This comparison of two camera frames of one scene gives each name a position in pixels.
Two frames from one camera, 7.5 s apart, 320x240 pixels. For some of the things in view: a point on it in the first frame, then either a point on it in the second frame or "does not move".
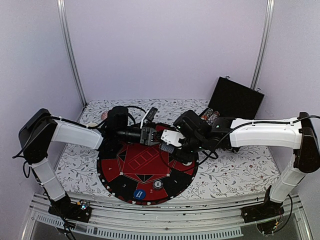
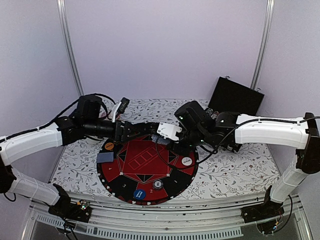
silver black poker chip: [157, 184] does not move
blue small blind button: [139, 194] does not move
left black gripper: [146, 130] -> [124, 136]
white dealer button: [188, 164] does not move
